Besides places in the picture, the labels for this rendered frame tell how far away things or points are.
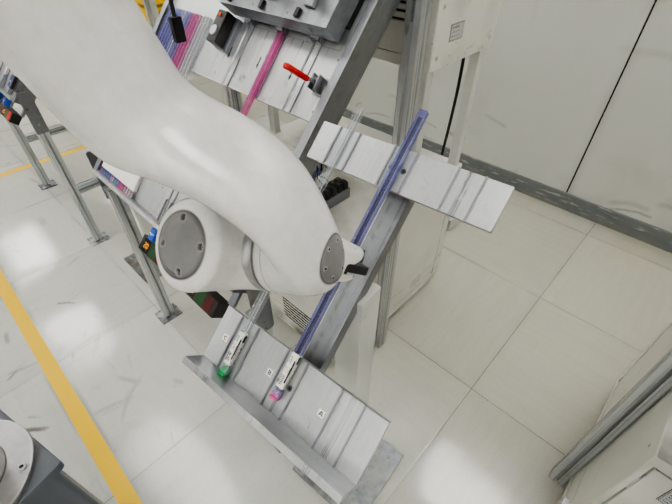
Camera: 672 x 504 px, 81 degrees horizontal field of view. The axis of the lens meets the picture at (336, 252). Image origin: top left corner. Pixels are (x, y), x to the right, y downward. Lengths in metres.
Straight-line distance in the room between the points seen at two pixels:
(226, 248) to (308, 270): 0.07
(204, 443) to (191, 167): 1.28
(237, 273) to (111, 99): 0.16
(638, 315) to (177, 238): 1.98
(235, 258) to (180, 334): 1.42
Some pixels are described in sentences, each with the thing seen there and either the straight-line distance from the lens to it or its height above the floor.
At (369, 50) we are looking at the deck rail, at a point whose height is 1.10.
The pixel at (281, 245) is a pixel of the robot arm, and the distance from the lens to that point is 0.30.
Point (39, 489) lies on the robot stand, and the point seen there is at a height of 0.69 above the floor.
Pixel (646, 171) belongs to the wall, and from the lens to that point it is 2.43.
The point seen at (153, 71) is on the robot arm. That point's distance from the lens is 0.31.
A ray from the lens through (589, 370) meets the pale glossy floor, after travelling 1.83.
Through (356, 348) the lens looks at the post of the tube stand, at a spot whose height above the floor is 0.68.
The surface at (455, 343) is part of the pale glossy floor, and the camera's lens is 1.69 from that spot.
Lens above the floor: 1.34
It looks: 42 degrees down
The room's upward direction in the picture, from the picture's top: straight up
